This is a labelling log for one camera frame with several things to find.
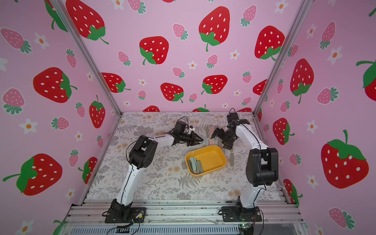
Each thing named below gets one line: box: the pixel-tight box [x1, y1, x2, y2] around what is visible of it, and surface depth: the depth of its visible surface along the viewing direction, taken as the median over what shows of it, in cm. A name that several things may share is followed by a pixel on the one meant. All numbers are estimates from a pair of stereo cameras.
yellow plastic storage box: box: [185, 144, 227, 177], surface depth 96 cm
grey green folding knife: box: [230, 152, 235, 167], surface depth 97 cm
